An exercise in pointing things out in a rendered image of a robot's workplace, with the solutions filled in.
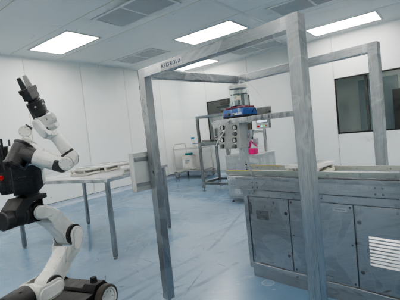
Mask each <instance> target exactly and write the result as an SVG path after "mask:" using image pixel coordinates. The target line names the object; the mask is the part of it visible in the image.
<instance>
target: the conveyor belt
mask: <svg viewBox="0 0 400 300"><path fill-rule="evenodd" d="M262 171H285V170H262ZM335 172H377V173H400V171H335ZM228 176H252V175H239V174H230V175H228ZM254 176H261V177H299V176H262V175H254ZM227 178H228V177H227ZM318 178H321V179H360V180H400V179H374V178H351V177H318Z"/></svg>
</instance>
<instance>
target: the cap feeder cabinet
mask: <svg viewBox="0 0 400 300"><path fill-rule="evenodd" d="M225 158H226V168H227V170H241V166H240V155H239V153H236V154H231V155H226V156H225ZM249 162H250V165H276V160H275V151H267V152H265V151H258V154H251V155H249ZM227 181H228V187H229V196H230V198H233V200H232V201H233V202H234V201H235V200H234V198H240V199H244V198H243V189H234V188H231V187H230V183H229V180H228V178H227Z"/></svg>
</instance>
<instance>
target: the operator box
mask: <svg viewBox="0 0 400 300"><path fill-rule="evenodd" d="M128 155H129V166H130V176H131V182H132V192H141V191H144V190H149V189H151V181H150V175H149V164H148V154H147V151H142V152H134V153H128Z"/></svg>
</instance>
